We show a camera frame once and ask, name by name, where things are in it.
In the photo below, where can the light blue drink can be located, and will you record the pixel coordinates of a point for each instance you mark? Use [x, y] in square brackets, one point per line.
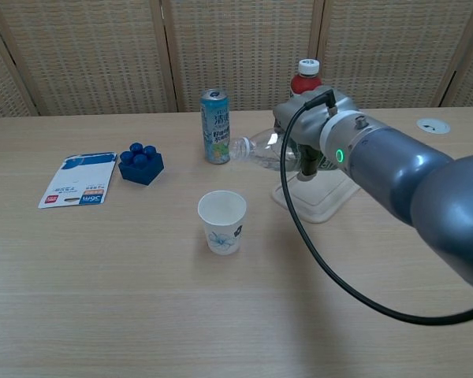
[217, 130]

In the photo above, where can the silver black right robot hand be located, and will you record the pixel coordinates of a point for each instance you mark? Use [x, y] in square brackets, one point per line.
[315, 118]

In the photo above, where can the transparent plastic water bottle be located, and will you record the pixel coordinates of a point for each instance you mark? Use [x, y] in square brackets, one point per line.
[264, 151]

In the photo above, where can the white blue cardboard package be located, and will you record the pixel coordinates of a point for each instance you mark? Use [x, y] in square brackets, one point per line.
[79, 181]

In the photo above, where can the blue grey right robot arm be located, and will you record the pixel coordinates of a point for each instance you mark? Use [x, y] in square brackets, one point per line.
[410, 173]

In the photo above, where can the white paper cup blue flower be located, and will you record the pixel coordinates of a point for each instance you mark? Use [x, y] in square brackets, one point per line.
[222, 220]

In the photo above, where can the beige container lid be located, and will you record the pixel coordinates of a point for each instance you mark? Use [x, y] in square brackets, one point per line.
[319, 201]

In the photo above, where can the blue toy building block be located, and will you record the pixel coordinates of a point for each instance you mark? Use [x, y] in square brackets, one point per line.
[142, 167]

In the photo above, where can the red juice bottle white cap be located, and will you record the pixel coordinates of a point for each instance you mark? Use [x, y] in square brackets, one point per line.
[306, 78]

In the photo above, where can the woven wooden folding screen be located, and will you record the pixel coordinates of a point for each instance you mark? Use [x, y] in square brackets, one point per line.
[236, 51]

